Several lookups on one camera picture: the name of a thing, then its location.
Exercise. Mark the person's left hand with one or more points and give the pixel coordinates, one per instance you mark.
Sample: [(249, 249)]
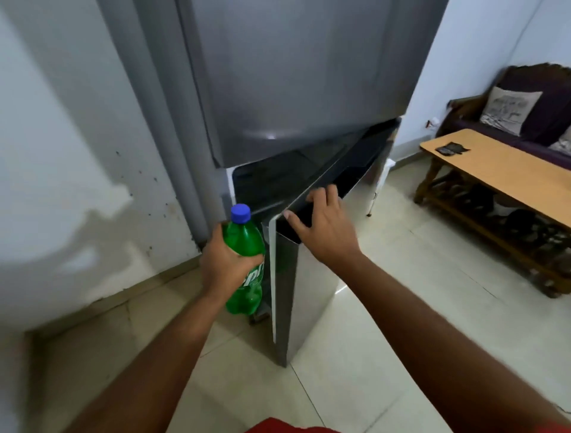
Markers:
[(221, 265)]

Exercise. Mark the person's right hand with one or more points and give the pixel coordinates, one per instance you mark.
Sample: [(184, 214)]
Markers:
[(328, 227)]

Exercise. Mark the person's right thumb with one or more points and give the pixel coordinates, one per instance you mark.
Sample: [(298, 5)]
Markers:
[(296, 223)]

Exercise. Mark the person's left thumb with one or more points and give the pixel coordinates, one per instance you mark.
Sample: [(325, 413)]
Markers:
[(247, 258)]

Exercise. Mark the green soda bottle blue cap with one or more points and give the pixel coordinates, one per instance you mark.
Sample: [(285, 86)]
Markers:
[(245, 254)]

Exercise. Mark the steel refrigerator door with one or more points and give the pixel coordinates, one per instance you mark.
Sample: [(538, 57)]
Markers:
[(308, 267)]

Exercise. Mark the person's left forearm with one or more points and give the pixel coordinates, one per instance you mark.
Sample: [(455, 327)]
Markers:
[(156, 357)]

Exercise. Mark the person's right forearm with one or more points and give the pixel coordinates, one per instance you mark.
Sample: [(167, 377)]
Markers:
[(437, 348)]

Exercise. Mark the grey steel refrigerator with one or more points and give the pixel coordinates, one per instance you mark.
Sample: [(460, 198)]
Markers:
[(250, 89)]

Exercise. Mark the dark wallet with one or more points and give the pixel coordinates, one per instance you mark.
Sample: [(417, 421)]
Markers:
[(451, 148)]

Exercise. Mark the person's red shirt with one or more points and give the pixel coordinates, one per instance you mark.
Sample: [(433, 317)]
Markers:
[(290, 426)]

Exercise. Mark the wooden coffee table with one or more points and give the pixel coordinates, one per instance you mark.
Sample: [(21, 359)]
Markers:
[(504, 187)]

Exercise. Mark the pile of dark shoes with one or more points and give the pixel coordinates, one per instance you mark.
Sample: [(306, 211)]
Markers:
[(517, 223)]

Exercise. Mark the beige printed cushion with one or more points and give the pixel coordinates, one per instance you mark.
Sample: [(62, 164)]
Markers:
[(508, 109)]

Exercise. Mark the dark purple wooden sofa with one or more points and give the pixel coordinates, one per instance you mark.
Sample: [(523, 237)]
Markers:
[(526, 111)]

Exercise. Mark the grey patterned cushion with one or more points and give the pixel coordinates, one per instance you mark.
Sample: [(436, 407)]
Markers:
[(563, 143)]

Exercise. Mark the wall power socket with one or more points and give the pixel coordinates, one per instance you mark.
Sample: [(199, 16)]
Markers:
[(432, 122)]

